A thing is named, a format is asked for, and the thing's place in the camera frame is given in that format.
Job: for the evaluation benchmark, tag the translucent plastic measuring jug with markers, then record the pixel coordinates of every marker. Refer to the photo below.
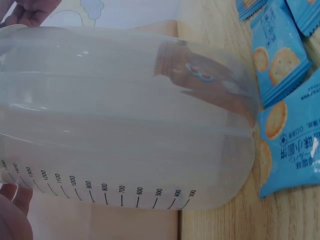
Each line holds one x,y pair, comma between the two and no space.
120,125

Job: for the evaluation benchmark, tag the person's left hand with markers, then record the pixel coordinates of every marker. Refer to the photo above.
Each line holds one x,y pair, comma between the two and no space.
30,15

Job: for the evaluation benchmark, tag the blue cracker snack packet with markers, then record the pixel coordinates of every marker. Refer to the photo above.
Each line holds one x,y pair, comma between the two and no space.
306,15
292,140
250,8
277,55

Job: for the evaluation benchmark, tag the orange snack packet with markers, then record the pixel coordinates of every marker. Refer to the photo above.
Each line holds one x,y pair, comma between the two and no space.
200,75

